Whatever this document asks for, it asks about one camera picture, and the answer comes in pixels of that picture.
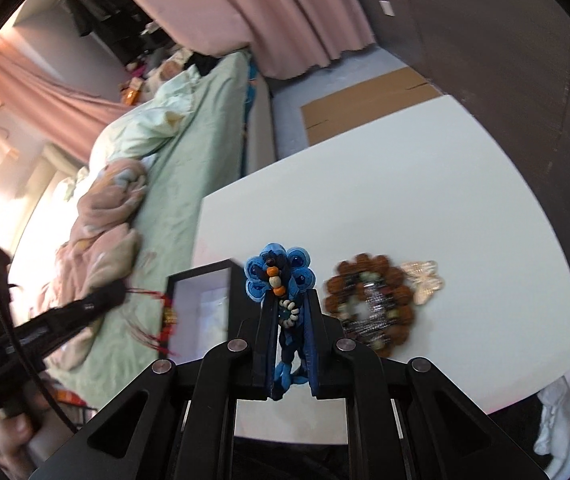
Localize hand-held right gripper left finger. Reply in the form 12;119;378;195
27;302;278;480

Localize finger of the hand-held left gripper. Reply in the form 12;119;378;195
12;280;128;361

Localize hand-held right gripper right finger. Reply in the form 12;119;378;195
305;295;548;480

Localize brown wooden bead bracelet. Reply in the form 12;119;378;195
324;254;417;358

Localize blue flower knot ornament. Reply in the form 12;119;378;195
243;243;316;401

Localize silver and green bead bracelet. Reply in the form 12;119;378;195
342;271;402;350

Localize black jewelry box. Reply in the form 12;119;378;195
157;258;239;363

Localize red tassel ornament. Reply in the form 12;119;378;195
126;285;182;357

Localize pale butterfly hair clip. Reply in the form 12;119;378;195
400;260;446;306

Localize person's left hand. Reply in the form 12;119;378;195
0;395;82;478

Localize pink fleece blanket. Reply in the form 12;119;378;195
30;157;148;371

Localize bed with green sheet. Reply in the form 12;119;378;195
7;50;278;411

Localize white table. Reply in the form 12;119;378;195
190;95;570;446

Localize light green duvet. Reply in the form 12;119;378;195
87;62;203;171

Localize pink curtain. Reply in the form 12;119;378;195
92;0;378;80
0;37;130;163

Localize flat cardboard sheet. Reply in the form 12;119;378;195
301;67;443;146

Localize pile of stuffed toys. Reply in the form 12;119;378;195
120;45;196;107

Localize white cloth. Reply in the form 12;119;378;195
532;330;570;476

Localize black garment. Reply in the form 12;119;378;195
187;50;229;75

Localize hanging dark clothes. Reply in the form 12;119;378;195
67;0;152;61

